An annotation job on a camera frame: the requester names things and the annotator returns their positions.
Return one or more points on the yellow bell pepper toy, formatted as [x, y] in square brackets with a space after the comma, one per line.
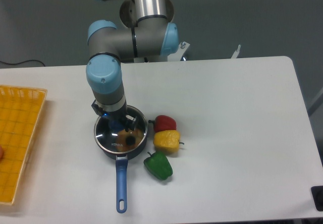
[167, 141]

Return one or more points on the green bell pepper toy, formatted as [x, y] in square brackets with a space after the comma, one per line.
[158, 165]

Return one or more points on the dark pot blue handle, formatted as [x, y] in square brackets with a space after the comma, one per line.
[121, 182]

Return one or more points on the orange shrimp ring toy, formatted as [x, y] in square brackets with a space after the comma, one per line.
[126, 141]

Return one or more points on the black table corner device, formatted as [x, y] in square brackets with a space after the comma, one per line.
[317, 193]

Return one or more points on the glass lid blue knob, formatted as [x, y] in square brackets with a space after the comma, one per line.
[105, 133]

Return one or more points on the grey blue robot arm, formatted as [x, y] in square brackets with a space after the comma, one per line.
[152, 35]

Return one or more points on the yellow plastic basket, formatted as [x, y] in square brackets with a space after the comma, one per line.
[21, 108]

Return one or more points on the red bell pepper toy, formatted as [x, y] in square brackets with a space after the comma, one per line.
[163, 123]

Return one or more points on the white table leg bracket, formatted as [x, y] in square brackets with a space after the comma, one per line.
[237, 51]

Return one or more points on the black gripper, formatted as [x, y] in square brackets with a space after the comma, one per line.
[115, 114]

